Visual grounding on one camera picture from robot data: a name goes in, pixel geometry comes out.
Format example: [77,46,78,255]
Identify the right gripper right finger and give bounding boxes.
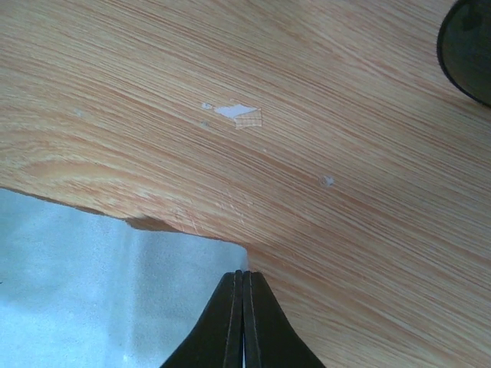
[242,271,321,368]

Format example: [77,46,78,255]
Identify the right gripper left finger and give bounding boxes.
[162,271,243,368]

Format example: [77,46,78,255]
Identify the light blue cleaning cloth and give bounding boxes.
[1,190,248,367]

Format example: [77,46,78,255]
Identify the dark round sunglasses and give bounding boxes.
[437,0,490,107]

